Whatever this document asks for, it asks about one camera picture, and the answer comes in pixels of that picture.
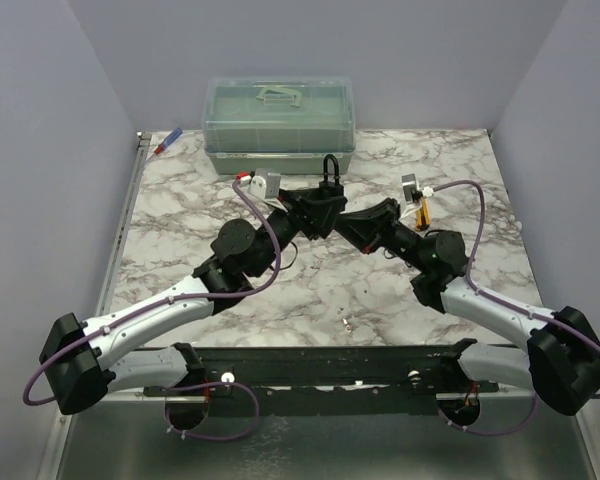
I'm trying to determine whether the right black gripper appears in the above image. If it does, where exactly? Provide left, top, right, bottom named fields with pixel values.
left=337, top=198, right=430, bottom=273

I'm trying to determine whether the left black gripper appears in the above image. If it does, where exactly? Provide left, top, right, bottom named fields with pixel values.
left=252, top=191, right=349, bottom=280

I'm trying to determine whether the black padlock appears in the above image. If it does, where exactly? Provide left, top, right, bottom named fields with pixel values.
left=319, top=154, right=344, bottom=195

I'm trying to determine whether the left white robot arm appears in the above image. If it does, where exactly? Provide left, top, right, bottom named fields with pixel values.
left=36, top=180, right=347, bottom=415

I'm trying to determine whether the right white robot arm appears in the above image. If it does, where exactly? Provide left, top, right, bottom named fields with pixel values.
left=335, top=199, right=600, bottom=416

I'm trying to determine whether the yellow utility knife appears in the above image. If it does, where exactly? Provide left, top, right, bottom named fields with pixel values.
left=416, top=198, right=430, bottom=232

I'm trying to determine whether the green transparent toolbox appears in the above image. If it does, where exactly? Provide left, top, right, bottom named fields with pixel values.
left=201, top=77, right=356, bottom=175

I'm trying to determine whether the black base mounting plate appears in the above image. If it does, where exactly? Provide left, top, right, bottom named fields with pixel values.
left=144, top=340, right=498, bottom=423

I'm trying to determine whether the blue red screwdriver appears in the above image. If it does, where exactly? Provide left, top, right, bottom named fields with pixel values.
left=153, top=128, right=183, bottom=155

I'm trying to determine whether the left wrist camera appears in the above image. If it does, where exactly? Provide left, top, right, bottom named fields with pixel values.
left=247, top=168, right=281, bottom=200

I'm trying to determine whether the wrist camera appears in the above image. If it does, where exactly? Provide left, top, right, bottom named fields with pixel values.
left=401, top=173, right=423, bottom=204
left=247, top=168, right=281, bottom=200

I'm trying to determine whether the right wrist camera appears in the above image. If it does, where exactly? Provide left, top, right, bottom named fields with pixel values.
left=401, top=173, right=423, bottom=204

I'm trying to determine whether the aluminium rail left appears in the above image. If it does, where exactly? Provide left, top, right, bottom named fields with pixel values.
left=94, top=132, right=152, bottom=316

